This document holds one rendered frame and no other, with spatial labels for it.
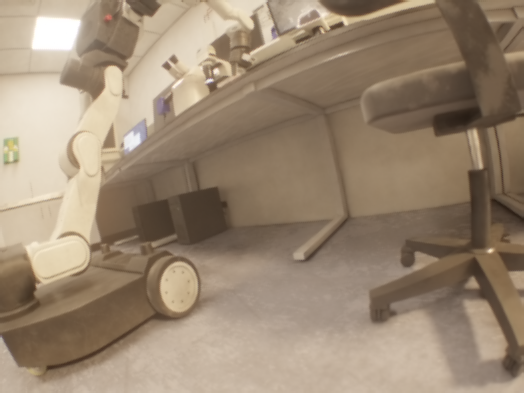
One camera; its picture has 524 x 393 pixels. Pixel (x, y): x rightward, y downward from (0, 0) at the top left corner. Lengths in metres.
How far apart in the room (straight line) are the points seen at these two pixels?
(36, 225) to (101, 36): 2.23
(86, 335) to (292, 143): 1.59
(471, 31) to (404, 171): 1.25
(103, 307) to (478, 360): 0.83
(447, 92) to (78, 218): 0.95
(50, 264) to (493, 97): 0.95
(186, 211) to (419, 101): 1.68
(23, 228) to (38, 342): 2.30
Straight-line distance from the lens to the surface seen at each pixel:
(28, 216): 2.94
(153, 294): 0.71
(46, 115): 3.87
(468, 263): 0.57
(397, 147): 1.51
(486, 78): 0.33
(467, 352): 0.52
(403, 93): 0.37
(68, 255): 0.78
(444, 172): 1.53
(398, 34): 0.78
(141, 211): 2.54
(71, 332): 0.68
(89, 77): 1.04
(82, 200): 0.85
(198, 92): 1.23
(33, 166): 3.63
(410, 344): 0.52
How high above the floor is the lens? 0.37
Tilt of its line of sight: 4 degrees down
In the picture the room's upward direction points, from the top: 12 degrees counter-clockwise
